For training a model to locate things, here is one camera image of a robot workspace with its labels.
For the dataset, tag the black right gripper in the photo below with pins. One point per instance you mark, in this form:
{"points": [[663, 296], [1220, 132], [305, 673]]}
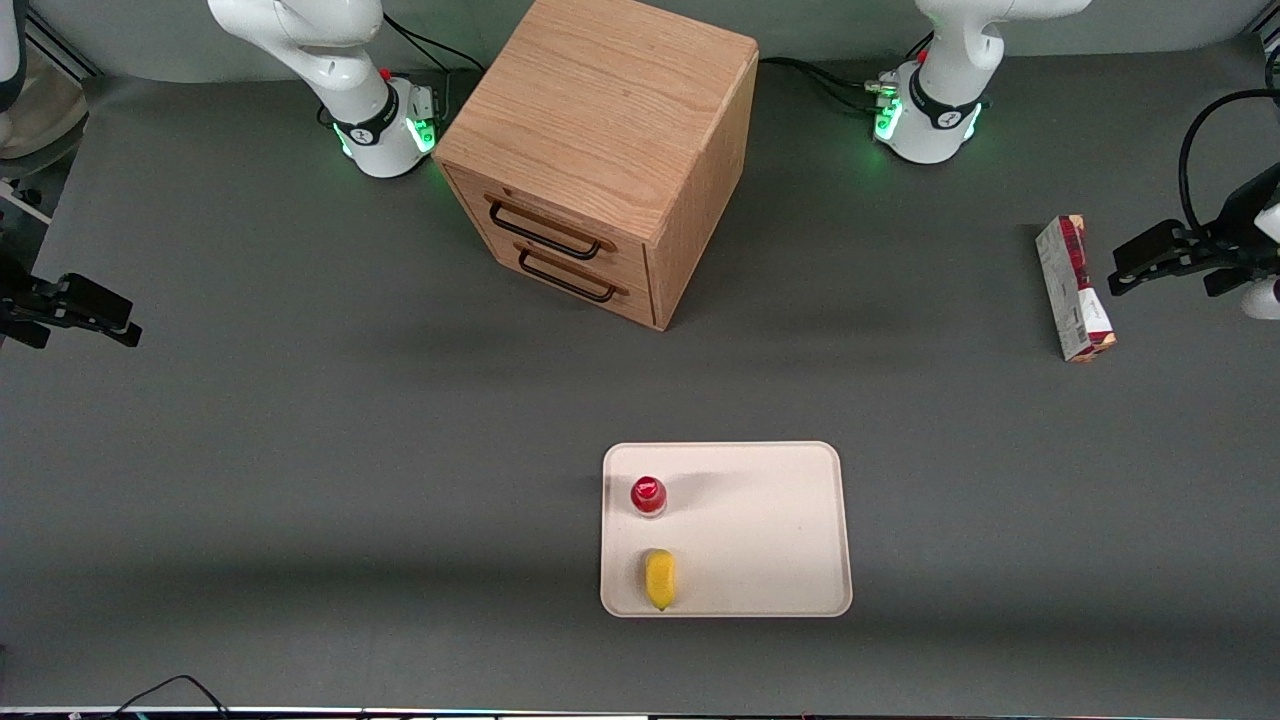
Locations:
{"points": [[20, 297]]}

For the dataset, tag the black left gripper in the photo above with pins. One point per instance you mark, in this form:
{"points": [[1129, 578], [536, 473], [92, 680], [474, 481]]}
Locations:
{"points": [[1226, 243]]}

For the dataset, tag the red cookie box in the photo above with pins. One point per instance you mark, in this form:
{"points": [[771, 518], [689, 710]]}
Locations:
{"points": [[1075, 290]]}

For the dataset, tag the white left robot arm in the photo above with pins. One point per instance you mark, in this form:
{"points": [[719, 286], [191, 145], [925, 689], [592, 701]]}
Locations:
{"points": [[945, 95]]}

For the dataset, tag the beige plastic tray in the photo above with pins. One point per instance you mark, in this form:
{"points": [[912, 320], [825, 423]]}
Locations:
{"points": [[750, 530]]}

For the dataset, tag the beige round object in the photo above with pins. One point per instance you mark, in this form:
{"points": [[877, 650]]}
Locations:
{"points": [[40, 110]]}

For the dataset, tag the wooden drawer front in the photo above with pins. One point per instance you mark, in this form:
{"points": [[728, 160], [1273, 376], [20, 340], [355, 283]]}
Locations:
{"points": [[560, 215], [610, 300]]}

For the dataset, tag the wooden drawer cabinet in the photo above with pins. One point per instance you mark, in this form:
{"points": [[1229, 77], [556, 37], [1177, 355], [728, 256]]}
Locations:
{"points": [[600, 110]]}

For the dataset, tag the red capped small bottle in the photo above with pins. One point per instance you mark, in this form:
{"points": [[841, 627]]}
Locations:
{"points": [[648, 495]]}

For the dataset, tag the yellow lemon-shaped bottle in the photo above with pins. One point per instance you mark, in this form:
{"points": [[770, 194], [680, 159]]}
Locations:
{"points": [[659, 578]]}

